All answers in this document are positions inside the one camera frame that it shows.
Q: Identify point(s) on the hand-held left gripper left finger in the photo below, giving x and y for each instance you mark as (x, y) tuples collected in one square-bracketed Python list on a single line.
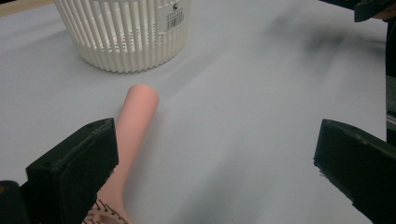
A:
[(71, 174)]

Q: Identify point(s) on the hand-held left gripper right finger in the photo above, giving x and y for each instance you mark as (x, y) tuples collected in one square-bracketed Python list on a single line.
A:
[(361, 168)]

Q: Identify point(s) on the white slotted plastic basket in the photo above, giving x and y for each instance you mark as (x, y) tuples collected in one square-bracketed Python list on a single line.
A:
[(124, 37)]

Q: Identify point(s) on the pink hairbrush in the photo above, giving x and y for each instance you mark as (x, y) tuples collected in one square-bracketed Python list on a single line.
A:
[(137, 124)]

